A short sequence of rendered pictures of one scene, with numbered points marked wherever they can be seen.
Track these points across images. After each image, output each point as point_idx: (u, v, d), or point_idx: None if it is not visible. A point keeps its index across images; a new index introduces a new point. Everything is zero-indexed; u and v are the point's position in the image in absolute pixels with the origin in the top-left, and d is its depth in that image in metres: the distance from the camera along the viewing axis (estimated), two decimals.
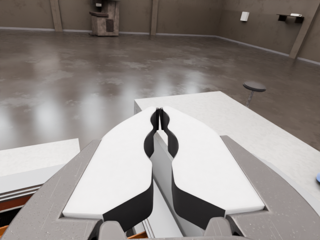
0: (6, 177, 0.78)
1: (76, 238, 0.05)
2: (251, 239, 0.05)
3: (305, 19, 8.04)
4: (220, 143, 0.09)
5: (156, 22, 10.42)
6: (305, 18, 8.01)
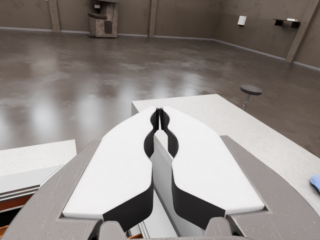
0: (1, 178, 0.77)
1: (76, 238, 0.05)
2: (251, 239, 0.05)
3: (301, 24, 8.18)
4: (220, 143, 0.09)
5: (154, 24, 10.47)
6: (301, 24, 8.14)
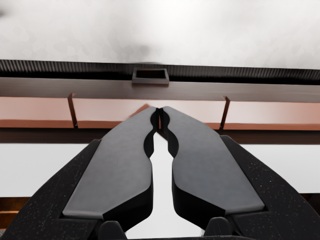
0: None
1: (76, 238, 0.05)
2: (251, 239, 0.05)
3: None
4: (220, 143, 0.09)
5: None
6: None
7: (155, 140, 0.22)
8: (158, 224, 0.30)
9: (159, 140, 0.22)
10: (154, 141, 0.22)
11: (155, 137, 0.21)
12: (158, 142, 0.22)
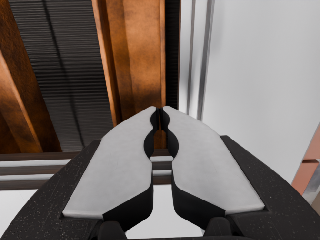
0: None
1: (76, 238, 0.05)
2: (251, 239, 0.05)
3: None
4: (220, 143, 0.09)
5: None
6: None
7: None
8: None
9: None
10: None
11: None
12: None
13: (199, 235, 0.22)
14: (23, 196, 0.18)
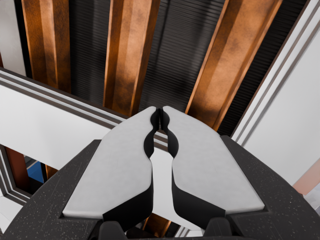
0: None
1: (76, 238, 0.05)
2: (251, 239, 0.05)
3: None
4: (220, 143, 0.09)
5: None
6: None
7: None
8: (157, 191, 0.38)
9: None
10: None
11: None
12: None
13: None
14: None
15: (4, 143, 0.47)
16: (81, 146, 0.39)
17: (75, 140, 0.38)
